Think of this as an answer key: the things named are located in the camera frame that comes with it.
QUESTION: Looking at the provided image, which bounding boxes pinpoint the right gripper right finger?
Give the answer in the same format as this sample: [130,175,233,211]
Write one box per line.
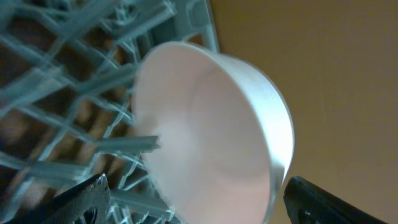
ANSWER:
[284,176,386,224]

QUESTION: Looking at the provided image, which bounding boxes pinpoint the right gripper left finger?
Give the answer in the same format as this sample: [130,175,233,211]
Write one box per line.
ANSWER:
[6,174,111,224]

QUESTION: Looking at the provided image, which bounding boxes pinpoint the small pink bowl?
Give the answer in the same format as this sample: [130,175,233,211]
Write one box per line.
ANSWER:
[133,42,295,223]

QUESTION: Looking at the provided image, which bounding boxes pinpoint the grey plastic dishwasher rack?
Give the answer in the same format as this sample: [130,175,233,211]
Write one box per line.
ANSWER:
[1,0,218,223]

